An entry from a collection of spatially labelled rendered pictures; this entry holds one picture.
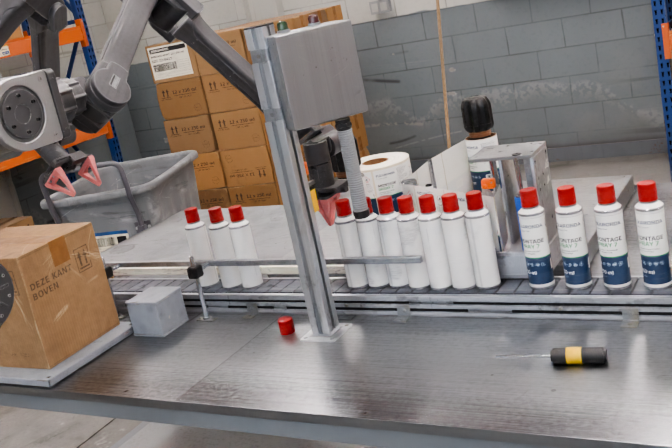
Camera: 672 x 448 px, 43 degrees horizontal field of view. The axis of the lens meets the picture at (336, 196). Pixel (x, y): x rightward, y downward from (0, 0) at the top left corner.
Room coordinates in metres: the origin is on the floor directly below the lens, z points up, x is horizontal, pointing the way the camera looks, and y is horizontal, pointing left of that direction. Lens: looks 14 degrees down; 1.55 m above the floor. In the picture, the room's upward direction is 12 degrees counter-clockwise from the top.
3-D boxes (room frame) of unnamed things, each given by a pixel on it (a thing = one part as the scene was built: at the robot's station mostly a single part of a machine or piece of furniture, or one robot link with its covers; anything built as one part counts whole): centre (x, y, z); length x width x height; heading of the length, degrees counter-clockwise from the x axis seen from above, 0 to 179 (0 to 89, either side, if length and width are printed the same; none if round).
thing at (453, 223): (1.72, -0.23, 0.98); 0.05 x 0.05 x 0.20
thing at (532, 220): (1.64, -0.37, 0.98); 0.05 x 0.05 x 0.20
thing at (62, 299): (2.00, 0.78, 0.99); 0.30 x 0.24 x 0.27; 60
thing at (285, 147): (1.75, 0.08, 1.16); 0.04 x 0.04 x 0.67; 58
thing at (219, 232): (2.05, 0.30, 0.98); 0.05 x 0.05 x 0.20
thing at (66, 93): (1.52, 0.44, 1.45); 0.09 x 0.08 x 0.12; 59
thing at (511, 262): (1.75, -0.37, 1.01); 0.14 x 0.13 x 0.26; 58
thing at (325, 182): (1.96, 0.02, 1.12); 0.10 x 0.07 x 0.07; 59
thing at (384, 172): (2.48, -0.13, 0.95); 0.20 x 0.20 x 0.14
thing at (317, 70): (1.77, -0.01, 1.38); 0.17 x 0.10 x 0.19; 113
